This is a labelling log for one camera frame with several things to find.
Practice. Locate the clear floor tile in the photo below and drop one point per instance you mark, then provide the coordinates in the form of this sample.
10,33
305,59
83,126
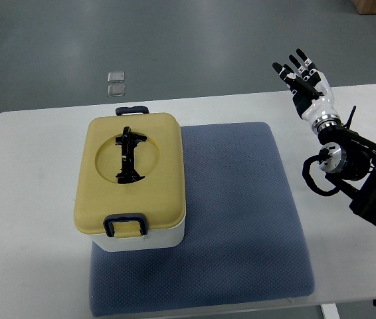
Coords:
116,76
116,90

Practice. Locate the white table leg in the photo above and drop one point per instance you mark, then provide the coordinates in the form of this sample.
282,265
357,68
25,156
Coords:
329,311

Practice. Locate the lower clear floor tile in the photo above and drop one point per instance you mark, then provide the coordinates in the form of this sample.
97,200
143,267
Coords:
116,90

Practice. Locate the blue fabric cushion mat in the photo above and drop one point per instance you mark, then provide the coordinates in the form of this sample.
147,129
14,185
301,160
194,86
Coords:
243,240

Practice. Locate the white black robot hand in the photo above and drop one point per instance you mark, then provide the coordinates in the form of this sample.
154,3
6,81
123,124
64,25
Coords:
311,93

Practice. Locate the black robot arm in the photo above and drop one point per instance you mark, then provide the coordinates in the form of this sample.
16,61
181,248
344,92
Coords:
349,161

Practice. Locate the white storage box base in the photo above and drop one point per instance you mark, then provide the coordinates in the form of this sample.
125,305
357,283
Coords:
146,237

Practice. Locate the upper clear floor tile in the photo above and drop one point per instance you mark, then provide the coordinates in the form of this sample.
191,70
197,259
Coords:
116,76

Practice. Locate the yellow storage box lid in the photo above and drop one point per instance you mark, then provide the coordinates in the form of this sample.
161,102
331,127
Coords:
131,178

